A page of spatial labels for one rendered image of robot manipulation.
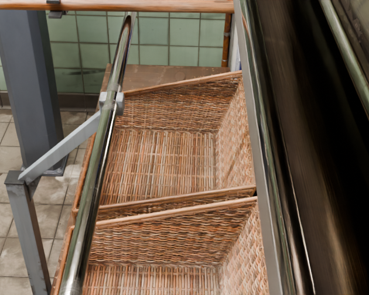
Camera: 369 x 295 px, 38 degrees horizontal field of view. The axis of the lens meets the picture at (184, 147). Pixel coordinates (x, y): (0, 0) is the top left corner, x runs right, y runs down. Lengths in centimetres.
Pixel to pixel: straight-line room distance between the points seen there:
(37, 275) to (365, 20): 105
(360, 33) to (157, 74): 164
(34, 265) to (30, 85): 112
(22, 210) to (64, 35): 170
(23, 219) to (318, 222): 91
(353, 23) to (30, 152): 208
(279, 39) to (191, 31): 203
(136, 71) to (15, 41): 49
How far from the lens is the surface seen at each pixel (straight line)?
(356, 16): 69
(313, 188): 52
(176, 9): 133
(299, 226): 45
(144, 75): 224
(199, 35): 278
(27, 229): 132
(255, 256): 125
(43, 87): 238
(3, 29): 227
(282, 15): 83
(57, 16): 135
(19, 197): 125
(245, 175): 143
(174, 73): 225
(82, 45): 287
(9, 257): 235
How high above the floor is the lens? 176
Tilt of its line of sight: 39 degrees down
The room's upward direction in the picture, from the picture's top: 2 degrees clockwise
